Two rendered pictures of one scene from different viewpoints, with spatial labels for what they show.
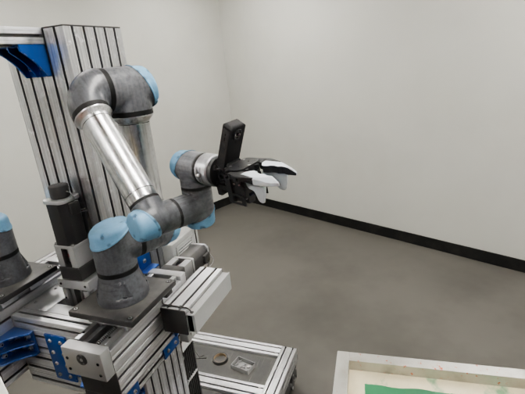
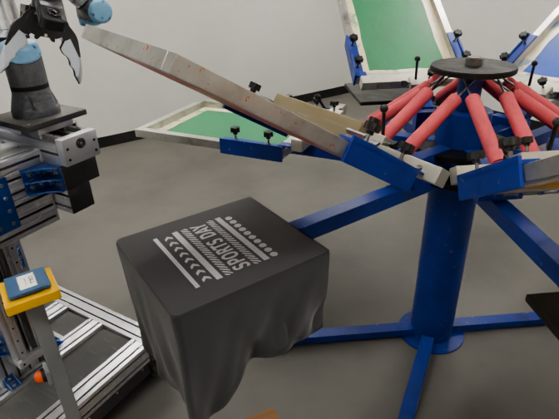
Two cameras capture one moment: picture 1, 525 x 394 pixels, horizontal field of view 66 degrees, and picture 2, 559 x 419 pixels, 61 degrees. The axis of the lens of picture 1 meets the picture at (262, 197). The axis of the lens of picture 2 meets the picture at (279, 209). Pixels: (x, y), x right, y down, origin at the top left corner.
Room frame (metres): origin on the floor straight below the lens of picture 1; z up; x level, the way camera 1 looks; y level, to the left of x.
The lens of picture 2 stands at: (0.00, 1.85, 1.70)
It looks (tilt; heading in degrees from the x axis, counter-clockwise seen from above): 28 degrees down; 280
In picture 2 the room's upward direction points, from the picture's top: 2 degrees counter-clockwise
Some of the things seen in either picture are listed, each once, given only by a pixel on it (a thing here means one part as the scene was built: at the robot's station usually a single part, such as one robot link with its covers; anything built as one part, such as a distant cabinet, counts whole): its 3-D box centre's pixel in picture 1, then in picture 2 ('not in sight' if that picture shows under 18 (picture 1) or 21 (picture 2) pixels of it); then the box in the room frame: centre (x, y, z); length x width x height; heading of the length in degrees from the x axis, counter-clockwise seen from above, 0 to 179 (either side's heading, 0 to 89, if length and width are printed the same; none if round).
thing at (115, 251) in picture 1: (115, 243); (22, 61); (1.06, 0.44, 1.42); 0.13 x 0.12 x 0.14; 134
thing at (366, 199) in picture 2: not in sight; (344, 214); (0.02, 0.36, 0.89); 1.24 x 0.06 x 0.06; 44
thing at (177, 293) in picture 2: not in sight; (220, 245); (0.38, 0.70, 0.95); 0.48 x 0.44 x 0.01; 44
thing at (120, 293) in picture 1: (120, 280); (32, 98); (1.06, 0.44, 1.31); 0.15 x 0.15 x 0.10
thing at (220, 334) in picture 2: not in sight; (261, 337); (0.23, 0.85, 0.74); 0.46 x 0.04 x 0.42; 44
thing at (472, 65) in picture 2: not in sight; (448, 214); (-0.43, -0.07, 0.67); 0.40 x 0.40 x 1.35
